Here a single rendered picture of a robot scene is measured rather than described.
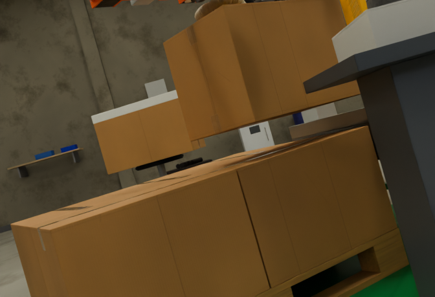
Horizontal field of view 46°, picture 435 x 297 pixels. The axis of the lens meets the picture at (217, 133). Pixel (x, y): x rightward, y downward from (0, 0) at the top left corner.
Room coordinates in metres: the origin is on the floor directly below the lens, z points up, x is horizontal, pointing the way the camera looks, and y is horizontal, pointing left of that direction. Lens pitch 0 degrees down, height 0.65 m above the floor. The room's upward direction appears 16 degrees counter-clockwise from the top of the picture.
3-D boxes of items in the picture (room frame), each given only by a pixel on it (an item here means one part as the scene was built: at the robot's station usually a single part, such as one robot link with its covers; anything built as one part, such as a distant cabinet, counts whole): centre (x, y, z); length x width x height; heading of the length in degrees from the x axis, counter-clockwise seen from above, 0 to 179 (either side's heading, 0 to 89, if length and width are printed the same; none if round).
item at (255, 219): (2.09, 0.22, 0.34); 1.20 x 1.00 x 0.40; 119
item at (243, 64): (2.03, -0.25, 0.87); 0.60 x 0.40 x 0.40; 127
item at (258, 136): (10.07, -0.70, 0.66); 0.74 x 0.60 x 1.32; 4
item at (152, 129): (3.53, 0.43, 0.82); 0.60 x 0.40 x 0.40; 79
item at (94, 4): (1.69, 0.23, 1.20); 0.08 x 0.07 x 0.05; 128
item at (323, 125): (2.15, -0.51, 0.58); 0.70 x 0.03 x 0.06; 29
